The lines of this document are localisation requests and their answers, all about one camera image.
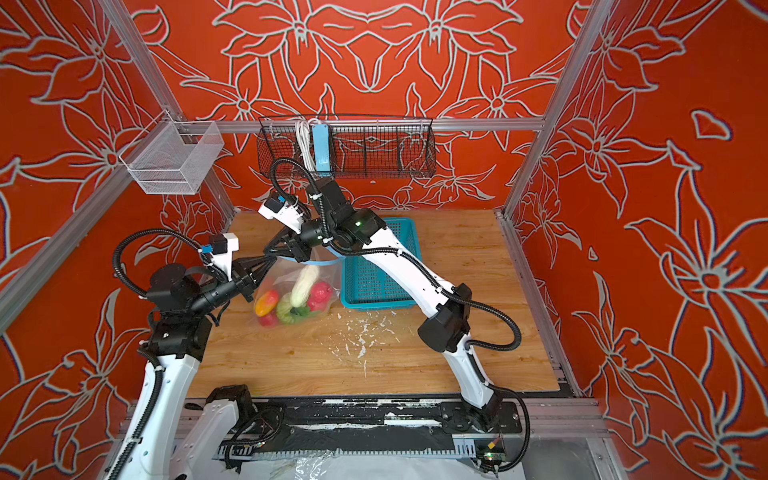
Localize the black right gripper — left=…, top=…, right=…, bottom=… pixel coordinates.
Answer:
left=260, top=213, right=339, bottom=260

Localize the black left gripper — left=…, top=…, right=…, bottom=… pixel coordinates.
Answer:
left=193, top=255, right=277, bottom=318

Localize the white daikon toy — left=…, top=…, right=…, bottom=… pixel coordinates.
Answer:
left=290, top=265, right=320, bottom=307

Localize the red round fruit toy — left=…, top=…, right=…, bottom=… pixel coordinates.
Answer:
left=309, top=281, right=335, bottom=303

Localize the red strawberry toy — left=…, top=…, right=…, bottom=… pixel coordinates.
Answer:
left=307, top=298, right=328, bottom=313

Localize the yellow orange pepper toy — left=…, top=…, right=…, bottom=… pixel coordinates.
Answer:
left=253, top=289, right=280, bottom=317

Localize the clear zip top bag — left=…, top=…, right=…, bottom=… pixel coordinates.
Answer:
left=252, top=247, right=343, bottom=328

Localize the green cabbage toy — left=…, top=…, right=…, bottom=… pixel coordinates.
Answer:
left=275, top=294, right=311, bottom=325

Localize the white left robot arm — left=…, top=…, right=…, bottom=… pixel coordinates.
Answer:
left=106, top=229, right=275, bottom=479

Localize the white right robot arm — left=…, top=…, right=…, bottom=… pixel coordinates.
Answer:
left=258, top=178, right=522, bottom=431

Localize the teal plastic perforated basket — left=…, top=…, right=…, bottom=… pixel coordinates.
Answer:
left=341, top=217, right=422, bottom=311

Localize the light blue flat box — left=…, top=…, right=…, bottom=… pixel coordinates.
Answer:
left=312, top=123, right=331, bottom=175

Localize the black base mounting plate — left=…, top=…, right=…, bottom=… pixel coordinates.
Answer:
left=246, top=395, right=524, bottom=436

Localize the black wire wall basket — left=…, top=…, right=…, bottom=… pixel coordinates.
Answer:
left=255, top=114, right=437, bottom=179

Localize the aluminium frame rail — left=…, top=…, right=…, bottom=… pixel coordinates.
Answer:
left=175, top=117, right=544, bottom=135

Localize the white coiled cable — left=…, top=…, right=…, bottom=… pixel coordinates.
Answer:
left=295, top=118, right=319, bottom=174

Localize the clear plastic wall bin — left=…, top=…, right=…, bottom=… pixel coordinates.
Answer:
left=122, top=121, right=224, bottom=195

